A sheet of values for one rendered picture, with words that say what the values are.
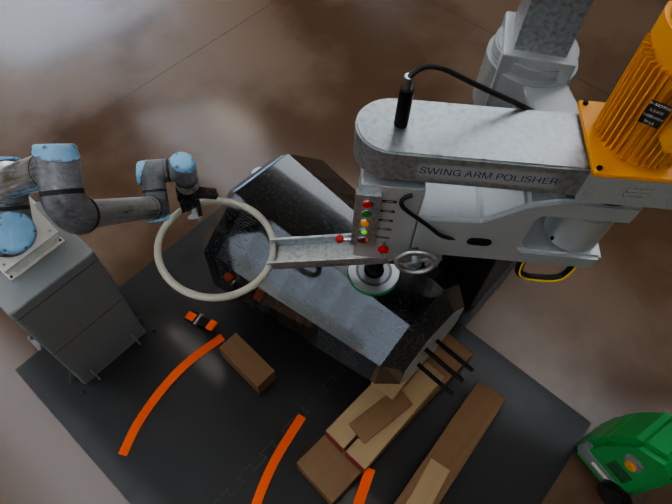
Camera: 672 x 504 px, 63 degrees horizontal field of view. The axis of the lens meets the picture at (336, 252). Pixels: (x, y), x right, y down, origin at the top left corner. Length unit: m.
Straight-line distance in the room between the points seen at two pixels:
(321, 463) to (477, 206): 1.46
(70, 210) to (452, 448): 2.00
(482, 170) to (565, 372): 1.87
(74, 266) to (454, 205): 1.55
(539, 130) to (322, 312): 1.18
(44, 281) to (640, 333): 3.05
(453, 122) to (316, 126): 2.38
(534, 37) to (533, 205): 0.65
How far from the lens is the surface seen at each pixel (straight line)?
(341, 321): 2.36
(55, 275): 2.52
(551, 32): 2.17
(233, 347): 2.95
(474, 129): 1.67
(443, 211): 1.84
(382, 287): 2.27
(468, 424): 2.90
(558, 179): 1.69
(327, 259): 2.15
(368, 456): 2.66
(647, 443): 2.73
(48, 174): 1.69
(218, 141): 3.93
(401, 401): 2.73
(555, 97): 2.20
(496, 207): 1.84
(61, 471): 3.14
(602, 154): 1.71
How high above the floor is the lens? 2.85
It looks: 58 degrees down
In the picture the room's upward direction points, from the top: 4 degrees clockwise
